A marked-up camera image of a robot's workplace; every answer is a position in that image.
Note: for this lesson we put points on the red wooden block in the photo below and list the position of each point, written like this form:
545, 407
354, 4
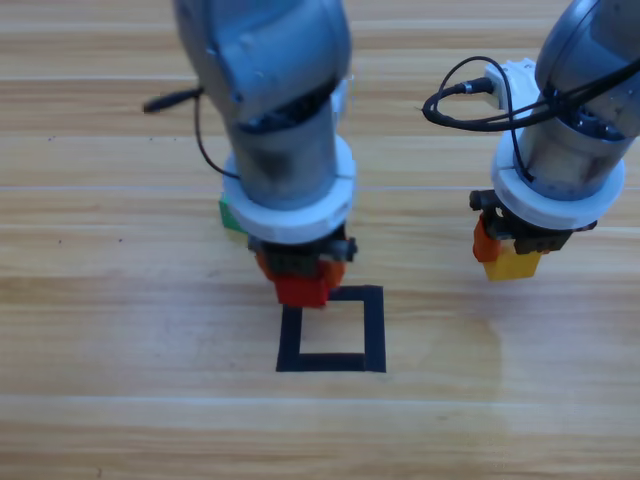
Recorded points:
300, 292

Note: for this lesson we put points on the black tape square outline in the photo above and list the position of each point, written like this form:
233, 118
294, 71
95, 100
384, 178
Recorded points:
375, 330

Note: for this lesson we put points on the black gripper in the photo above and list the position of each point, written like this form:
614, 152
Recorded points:
535, 242
295, 260

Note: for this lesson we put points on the yellow wooden block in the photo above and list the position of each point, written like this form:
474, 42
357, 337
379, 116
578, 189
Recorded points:
510, 267

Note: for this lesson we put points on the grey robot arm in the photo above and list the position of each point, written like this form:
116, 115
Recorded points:
280, 150
575, 165

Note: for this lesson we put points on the green wooden block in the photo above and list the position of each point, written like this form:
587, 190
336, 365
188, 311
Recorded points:
227, 215

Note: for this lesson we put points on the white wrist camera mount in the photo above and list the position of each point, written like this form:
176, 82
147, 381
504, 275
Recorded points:
342, 100
515, 80

